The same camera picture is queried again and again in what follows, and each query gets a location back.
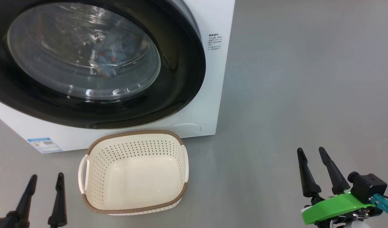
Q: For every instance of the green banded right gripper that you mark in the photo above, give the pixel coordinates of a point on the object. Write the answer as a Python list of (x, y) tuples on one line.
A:
[(336, 209)]

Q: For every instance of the printed text sticker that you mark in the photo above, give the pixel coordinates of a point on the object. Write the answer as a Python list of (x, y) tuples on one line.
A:
[(215, 41)]

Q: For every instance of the round filter cover panel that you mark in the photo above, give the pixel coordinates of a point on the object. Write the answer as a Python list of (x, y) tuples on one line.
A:
[(186, 127)]

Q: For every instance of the blue energy label sticker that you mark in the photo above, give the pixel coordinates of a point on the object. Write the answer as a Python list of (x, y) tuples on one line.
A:
[(45, 145)]

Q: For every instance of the black round washing machine door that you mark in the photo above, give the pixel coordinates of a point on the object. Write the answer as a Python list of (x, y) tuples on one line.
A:
[(181, 95)]

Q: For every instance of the cream perforated laundry basket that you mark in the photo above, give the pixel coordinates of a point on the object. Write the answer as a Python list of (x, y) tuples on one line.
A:
[(133, 177)]

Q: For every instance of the white front-load washing machine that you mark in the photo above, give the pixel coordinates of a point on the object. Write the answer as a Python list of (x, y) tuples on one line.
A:
[(213, 95)]

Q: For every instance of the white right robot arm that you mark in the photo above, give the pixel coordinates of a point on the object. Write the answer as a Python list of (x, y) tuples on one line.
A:
[(355, 225)]

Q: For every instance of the blue orange print garment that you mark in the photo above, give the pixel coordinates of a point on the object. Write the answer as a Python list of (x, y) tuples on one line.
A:
[(121, 47)]

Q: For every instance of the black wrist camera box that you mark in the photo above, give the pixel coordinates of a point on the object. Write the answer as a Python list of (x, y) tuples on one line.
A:
[(368, 186)]

